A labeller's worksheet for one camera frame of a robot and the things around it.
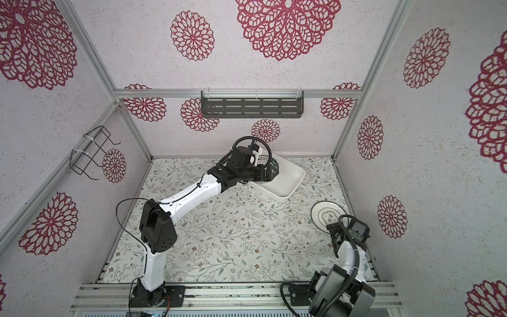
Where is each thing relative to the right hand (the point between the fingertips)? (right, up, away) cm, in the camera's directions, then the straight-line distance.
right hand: (336, 230), depth 87 cm
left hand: (-29, +25, -5) cm, 39 cm away
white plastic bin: (-16, +23, +22) cm, 36 cm away
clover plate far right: (0, +6, +11) cm, 12 cm away
